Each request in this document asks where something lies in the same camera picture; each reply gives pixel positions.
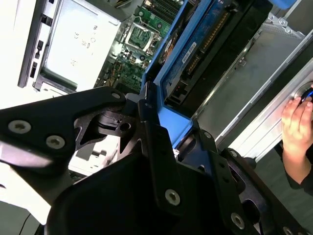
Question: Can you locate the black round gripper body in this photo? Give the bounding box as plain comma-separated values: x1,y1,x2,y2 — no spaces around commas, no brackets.
45,151,230,235

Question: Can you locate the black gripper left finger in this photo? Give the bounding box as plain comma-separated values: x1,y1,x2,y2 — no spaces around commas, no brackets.
0,82,188,217

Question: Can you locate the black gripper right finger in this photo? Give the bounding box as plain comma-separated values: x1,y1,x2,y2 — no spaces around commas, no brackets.
177,129,313,235

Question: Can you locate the round black tool blue ring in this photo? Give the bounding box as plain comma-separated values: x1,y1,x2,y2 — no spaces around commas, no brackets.
297,83,313,103

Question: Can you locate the person hand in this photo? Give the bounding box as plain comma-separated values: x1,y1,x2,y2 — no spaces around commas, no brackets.
281,94,313,162

